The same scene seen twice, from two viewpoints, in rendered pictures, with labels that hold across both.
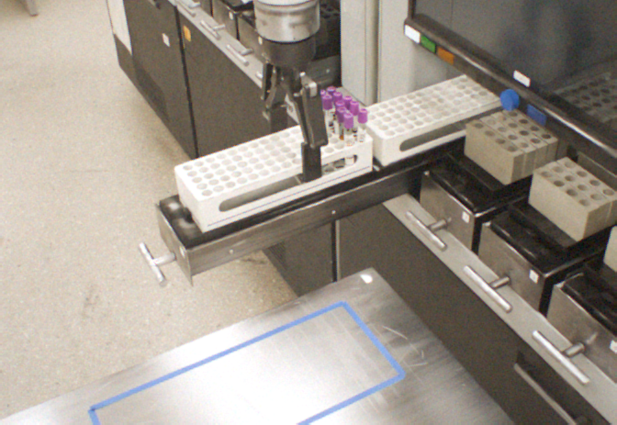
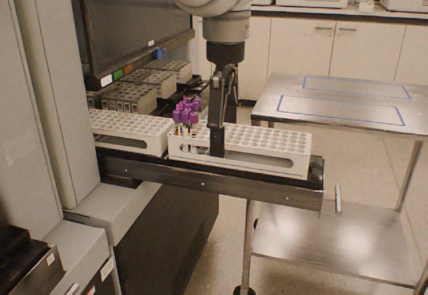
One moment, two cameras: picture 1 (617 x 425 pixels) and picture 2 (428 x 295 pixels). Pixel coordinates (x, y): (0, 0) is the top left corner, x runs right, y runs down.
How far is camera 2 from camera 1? 161 cm
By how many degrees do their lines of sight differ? 104
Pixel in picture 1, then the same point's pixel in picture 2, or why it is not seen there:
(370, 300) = (266, 108)
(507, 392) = not seen: hidden behind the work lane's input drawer
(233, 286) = not seen: outside the picture
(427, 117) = (136, 118)
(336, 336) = (291, 106)
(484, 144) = (146, 100)
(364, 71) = (52, 191)
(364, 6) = (36, 126)
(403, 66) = (86, 130)
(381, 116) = (146, 132)
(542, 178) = (164, 82)
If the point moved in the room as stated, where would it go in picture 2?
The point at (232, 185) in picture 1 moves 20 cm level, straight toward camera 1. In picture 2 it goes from (281, 136) to (317, 108)
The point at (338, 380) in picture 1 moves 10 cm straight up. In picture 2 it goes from (303, 100) to (307, 69)
